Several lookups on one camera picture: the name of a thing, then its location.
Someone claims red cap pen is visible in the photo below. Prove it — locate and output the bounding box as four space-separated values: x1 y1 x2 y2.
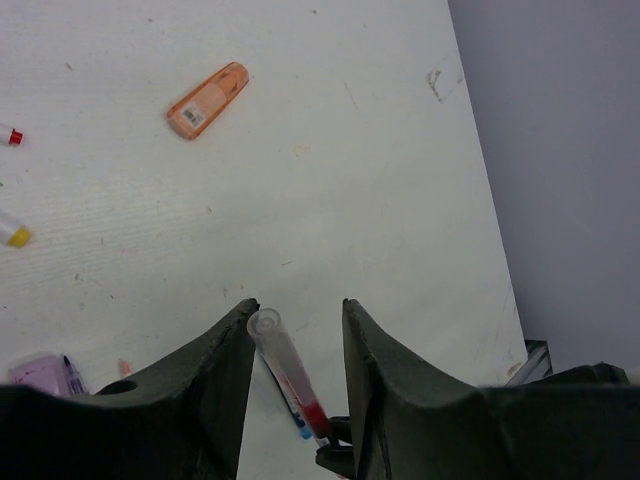
0 123 24 146

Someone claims white peach marker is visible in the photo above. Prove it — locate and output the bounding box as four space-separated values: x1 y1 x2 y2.
119 359 132 379

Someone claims yellow cap pen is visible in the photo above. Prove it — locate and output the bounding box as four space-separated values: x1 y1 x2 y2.
0 211 32 248

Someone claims purple highlighter cap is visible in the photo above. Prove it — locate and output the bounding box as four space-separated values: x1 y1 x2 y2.
8 354 89 397

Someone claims red gel pen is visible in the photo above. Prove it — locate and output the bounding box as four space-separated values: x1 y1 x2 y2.
247 308 333 446

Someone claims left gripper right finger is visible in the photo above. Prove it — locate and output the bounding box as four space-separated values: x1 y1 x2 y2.
342 300 639 479

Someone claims orange highlighter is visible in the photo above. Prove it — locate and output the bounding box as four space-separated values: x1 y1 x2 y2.
166 62 249 140

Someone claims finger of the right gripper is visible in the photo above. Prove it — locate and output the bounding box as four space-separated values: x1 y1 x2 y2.
315 416 355 479

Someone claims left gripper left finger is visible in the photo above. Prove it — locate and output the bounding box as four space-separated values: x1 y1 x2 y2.
1 299 259 479

